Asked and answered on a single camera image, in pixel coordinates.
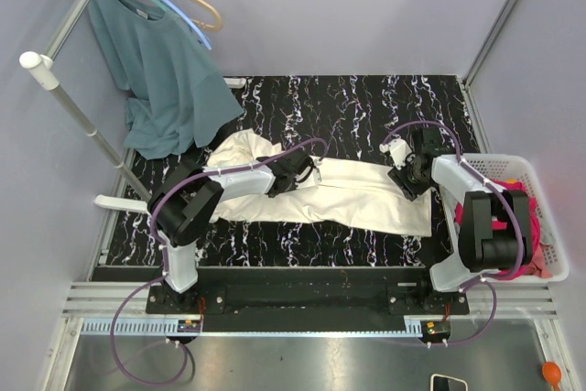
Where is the white laundry basket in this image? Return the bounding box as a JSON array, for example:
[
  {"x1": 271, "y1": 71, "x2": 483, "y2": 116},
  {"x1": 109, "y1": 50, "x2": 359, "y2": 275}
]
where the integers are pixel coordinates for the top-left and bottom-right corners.
[{"x1": 463, "y1": 153, "x2": 570, "y2": 285}]

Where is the metal clothes rack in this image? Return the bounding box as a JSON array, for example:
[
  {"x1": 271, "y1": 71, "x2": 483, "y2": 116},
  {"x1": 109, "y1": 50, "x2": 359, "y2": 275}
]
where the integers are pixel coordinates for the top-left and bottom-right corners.
[{"x1": 18, "y1": 0, "x2": 157, "y2": 214}]

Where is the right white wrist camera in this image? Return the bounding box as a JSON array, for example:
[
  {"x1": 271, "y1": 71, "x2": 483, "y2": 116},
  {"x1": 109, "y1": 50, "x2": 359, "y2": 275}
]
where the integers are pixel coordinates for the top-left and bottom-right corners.
[{"x1": 379, "y1": 138, "x2": 412, "y2": 169}]

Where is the smartphone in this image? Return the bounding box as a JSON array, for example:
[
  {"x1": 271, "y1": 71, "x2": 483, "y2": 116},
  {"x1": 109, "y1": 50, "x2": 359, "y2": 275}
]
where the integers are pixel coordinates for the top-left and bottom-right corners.
[{"x1": 430, "y1": 374, "x2": 469, "y2": 391}]

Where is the white t shirt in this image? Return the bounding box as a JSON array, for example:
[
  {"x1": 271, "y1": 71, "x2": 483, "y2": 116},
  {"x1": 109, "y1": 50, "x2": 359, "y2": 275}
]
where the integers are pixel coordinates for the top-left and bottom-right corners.
[{"x1": 214, "y1": 158, "x2": 432, "y2": 237}]

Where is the white cable duct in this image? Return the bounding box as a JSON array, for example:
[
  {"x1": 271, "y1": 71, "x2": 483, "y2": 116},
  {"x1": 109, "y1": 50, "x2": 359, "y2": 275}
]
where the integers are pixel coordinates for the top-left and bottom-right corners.
[{"x1": 81, "y1": 317, "x2": 202, "y2": 337}]

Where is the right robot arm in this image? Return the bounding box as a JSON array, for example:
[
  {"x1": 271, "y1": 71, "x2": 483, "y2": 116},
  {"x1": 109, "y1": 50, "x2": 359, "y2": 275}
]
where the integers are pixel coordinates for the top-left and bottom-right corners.
[{"x1": 380, "y1": 121, "x2": 534, "y2": 315}]

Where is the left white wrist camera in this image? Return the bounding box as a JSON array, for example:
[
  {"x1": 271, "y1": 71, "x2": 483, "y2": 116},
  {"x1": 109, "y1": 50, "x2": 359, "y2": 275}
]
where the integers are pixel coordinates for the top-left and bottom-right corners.
[{"x1": 307, "y1": 157, "x2": 322, "y2": 186}]

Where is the pink t shirt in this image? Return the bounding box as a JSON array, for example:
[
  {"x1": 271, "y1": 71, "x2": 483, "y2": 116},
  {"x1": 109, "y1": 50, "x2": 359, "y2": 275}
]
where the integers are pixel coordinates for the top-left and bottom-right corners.
[{"x1": 454, "y1": 180, "x2": 540, "y2": 280}]

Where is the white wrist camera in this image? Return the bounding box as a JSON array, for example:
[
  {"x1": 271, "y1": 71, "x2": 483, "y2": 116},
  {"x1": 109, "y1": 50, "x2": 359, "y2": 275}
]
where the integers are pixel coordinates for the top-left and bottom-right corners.
[
  {"x1": 307, "y1": 157, "x2": 322, "y2": 186},
  {"x1": 379, "y1": 138, "x2": 412, "y2": 169}
]

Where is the teal t shirt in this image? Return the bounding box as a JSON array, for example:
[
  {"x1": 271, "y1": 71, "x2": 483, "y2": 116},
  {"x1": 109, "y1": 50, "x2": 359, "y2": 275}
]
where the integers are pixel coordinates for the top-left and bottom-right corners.
[{"x1": 87, "y1": 0, "x2": 244, "y2": 160}]

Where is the orange maraca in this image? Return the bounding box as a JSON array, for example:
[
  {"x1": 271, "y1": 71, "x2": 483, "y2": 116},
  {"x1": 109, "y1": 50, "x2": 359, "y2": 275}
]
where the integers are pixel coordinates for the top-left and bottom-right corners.
[{"x1": 541, "y1": 362, "x2": 562, "y2": 391}]

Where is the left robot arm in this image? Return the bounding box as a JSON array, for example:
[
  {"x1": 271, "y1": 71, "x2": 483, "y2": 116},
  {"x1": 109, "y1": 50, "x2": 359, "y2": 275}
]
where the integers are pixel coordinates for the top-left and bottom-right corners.
[{"x1": 147, "y1": 149, "x2": 320, "y2": 314}]

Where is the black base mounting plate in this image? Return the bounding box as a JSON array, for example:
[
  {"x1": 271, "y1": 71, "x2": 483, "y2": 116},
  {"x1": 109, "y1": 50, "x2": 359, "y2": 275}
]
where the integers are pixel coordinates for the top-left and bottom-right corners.
[{"x1": 146, "y1": 267, "x2": 470, "y2": 333}]

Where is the aluminium corner frame post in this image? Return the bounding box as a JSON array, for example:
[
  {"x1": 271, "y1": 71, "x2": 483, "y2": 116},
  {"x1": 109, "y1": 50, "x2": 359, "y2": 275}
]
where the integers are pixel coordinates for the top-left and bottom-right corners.
[{"x1": 461, "y1": 0, "x2": 550, "y2": 85}]

